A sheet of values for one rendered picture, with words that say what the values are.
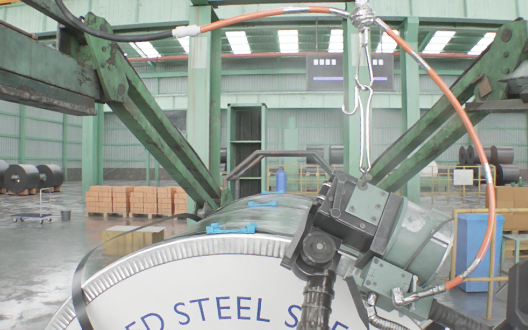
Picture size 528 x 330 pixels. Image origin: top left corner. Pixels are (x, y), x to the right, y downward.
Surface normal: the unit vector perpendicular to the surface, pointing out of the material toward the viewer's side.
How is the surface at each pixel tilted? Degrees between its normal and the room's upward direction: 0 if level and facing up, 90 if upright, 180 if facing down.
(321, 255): 58
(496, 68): 90
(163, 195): 90
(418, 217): 49
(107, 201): 90
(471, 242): 93
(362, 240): 137
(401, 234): 81
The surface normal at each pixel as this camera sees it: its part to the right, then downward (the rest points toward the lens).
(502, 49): -0.96, 0.00
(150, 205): -0.10, 0.00
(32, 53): 1.00, 0.00
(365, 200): 0.11, -0.53
